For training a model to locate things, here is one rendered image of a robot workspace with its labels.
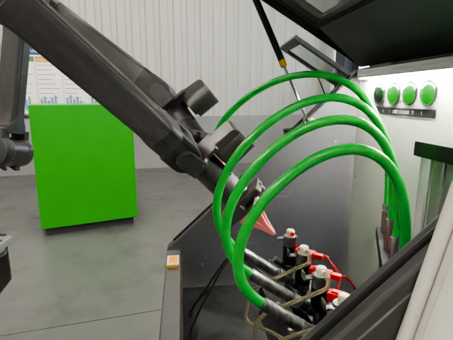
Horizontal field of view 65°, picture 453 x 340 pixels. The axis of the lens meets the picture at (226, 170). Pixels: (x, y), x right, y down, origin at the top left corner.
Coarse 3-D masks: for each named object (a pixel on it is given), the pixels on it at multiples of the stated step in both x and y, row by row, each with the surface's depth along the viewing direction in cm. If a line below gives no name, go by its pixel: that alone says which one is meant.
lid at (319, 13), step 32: (288, 0) 90; (320, 0) 81; (352, 0) 74; (384, 0) 64; (416, 0) 59; (448, 0) 55; (320, 32) 100; (352, 32) 84; (384, 32) 76; (416, 32) 69; (448, 32) 63; (384, 64) 90
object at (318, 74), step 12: (300, 72) 72; (312, 72) 71; (324, 72) 70; (264, 84) 74; (276, 84) 74; (348, 84) 69; (252, 96) 75; (360, 96) 69; (372, 108) 69; (384, 192) 72; (384, 204) 72
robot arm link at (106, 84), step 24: (0, 0) 40; (24, 0) 43; (24, 24) 45; (48, 24) 46; (48, 48) 47; (72, 48) 48; (72, 72) 50; (96, 72) 51; (120, 72) 54; (96, 96) 53; (120, 96) 54; (144, 96) 56; (120, 120) 56; (144, 120) 57; (168, 120) 59; (168, 144) 60; (192, 144) 61
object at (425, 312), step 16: (448, 192) 33; (448, 208) 33; (448, 224) 33; (432, 240) 34; (448, 240) 33; (432, 256) 34; (448, 256) 32; (432, 272) 34; (448, 272) 31; (416, 288) 35; (432, 288) 34; (448, 288) 31; (416, 304) 34; (432, 304) 33; (448, 304) 31; (416, 320) 34; (432, 320) 32; (448, 320) 30; (400, 336) 35; (416, 336) 34; (432, 336) 32; (448, 336) 30
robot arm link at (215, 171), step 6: (210, 162) 67; (216, 162) 68; (210, 168) 67; (216, 168) 67; (222, 168) 68; (204, 174) 67; (210, 174) 67; (216, 174) 67; (204, 180) 68; (210, 180) 67; (216, 180) 67; (210, 186) 68
